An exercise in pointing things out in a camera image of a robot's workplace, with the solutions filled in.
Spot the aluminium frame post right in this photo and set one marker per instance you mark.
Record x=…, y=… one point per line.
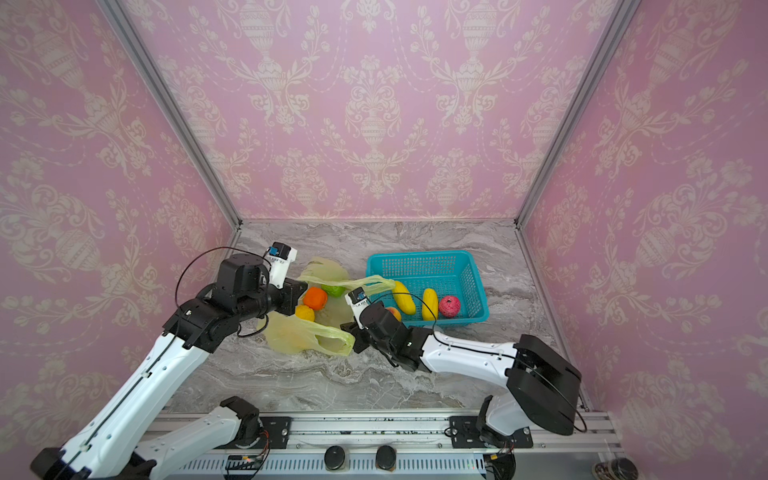
x=609, y=41

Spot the circuit board with wires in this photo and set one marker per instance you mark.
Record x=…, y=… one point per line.
x=240, y=463

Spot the yellow toy banana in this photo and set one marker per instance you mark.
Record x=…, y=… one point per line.
x=430, y=305

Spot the yellow-green plastic bag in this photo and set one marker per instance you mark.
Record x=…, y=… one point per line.
x=291, y=335

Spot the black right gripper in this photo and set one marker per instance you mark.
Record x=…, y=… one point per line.
x=360, y=334

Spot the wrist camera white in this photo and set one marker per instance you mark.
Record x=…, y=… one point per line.
x=280, y=256
x=358, y=301

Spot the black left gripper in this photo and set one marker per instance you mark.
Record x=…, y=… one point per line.
x=293, y=293

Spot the orange toy fruit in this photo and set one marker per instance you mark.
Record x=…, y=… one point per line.
x=315, y=298

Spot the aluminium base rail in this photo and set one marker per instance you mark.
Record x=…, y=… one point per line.
x=430, y=444

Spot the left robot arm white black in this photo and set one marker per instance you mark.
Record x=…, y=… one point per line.
x=110, y=446

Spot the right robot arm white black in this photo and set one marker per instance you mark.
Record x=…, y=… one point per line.
x=542, y=387

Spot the black knob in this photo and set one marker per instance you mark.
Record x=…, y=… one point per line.
x=335, y=458
x=386, y=458

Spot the yellow toy corn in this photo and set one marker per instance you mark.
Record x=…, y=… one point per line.
x=403, y=299

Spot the pink toy fruit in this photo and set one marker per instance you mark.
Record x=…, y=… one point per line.
x=449, y=306

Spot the black knob left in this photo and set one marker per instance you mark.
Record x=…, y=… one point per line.
x=335, y=458

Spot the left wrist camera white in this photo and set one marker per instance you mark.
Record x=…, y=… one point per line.
x=280, y=256

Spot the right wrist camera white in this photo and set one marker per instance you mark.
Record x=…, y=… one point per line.
x=358, y=301

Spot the aluminium frame post left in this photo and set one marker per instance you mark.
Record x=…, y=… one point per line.
x=118, y=18

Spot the yellow toy lemon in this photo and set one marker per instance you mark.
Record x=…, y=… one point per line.
x=305, y=312

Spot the dark jar bottom right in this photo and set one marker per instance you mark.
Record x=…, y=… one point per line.
x=616, y=469

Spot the aluminium frame post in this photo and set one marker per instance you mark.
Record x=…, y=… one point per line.
x=118, y=18
x=609, y=41

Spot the teal plastic basket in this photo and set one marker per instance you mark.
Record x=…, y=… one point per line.
x=447, y=272

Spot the black knob right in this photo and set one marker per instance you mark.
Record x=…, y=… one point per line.
x=386, y=458

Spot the green toy fruit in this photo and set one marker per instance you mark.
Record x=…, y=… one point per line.
x=334, y=291

